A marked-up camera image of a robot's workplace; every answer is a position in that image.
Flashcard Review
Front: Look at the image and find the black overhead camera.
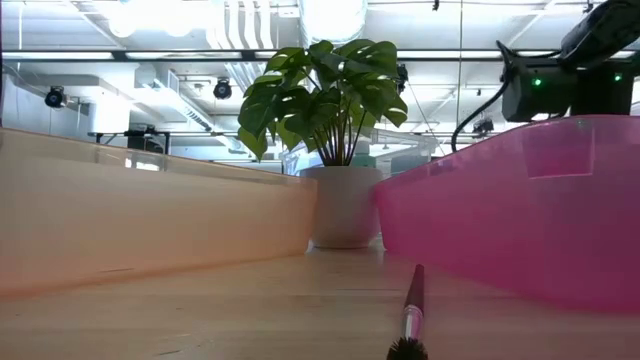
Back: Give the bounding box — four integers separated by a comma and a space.
396, 62, 410, 95

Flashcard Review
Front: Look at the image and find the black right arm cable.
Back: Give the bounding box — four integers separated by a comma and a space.
450, 39, 519, 154

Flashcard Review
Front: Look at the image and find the orange translucent plastic bin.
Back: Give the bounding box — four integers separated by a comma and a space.
0, 127, 319, 301

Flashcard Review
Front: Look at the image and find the black aluminium rig frame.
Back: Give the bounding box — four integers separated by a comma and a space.
0, 0, 640, 129

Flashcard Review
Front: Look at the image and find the black ceiling spotlight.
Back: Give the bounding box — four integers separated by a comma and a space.
471, 117, 496, 137
212, 77, 234, 101
43, 85, 67, 110

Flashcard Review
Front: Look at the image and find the green plant in white pot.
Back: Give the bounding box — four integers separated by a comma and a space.
237, 38, 409, 250

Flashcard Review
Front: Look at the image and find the black background workstation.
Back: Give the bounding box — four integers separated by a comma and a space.
88, 127, 172, 155

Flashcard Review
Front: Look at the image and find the maroon handle paintbrush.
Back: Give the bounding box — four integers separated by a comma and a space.
385, 263, 430, 360

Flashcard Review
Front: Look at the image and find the pink translucent plastic bin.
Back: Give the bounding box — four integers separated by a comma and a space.
372, 114, 640, 315

